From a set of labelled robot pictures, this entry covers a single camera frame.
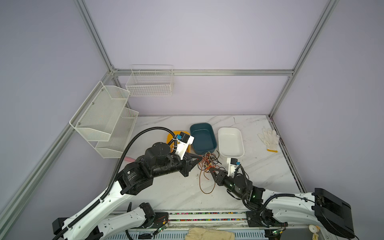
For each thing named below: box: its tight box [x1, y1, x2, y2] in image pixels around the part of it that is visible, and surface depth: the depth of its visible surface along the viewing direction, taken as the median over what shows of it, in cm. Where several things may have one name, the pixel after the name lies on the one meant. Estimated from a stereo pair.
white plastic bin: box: [218, 127, 245, 158], surface depth 103 cm
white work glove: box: [257, 128, 280, 153], surface depth 109 cm
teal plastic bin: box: [190, 122, 218, 155], surface depth 109 cm
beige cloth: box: [185, 227, 236, 240], surface depth 71 cm
